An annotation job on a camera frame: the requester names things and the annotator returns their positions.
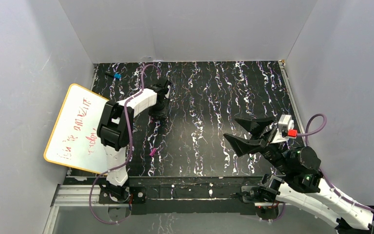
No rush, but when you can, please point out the magenta pen cap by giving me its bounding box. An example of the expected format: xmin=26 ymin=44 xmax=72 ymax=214
xmin=149 ymin=148 xmax=157 ymax=156

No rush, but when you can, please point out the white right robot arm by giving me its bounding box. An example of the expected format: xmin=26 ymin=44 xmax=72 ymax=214
xmin=224 ymin=115 xmax=374 ymax=234

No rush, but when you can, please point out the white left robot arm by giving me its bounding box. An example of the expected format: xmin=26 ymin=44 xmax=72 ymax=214
xmin=97 ymin=78 xmax=172 ymax=200

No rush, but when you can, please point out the blue capped black marker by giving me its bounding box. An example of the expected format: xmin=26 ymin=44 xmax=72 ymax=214
xmin=105 ymin=71 xmax=122 ymax=79

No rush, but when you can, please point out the yellow framed whiteboard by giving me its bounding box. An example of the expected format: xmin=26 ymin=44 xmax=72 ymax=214
xmin=43 ymin=84 xmax=108 ymax=173

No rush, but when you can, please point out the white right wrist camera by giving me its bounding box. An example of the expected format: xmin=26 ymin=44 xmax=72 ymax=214
xmin=271 ymin=115 xmax=298 ymax=144

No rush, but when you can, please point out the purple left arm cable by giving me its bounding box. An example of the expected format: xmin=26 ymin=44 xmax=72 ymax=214
xmin=88 ymin=64 xmax=159 ymax=225

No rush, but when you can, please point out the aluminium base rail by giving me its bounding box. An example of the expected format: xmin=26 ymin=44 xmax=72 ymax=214
xmin=45 ymin=182 xmax=347 ymax=234

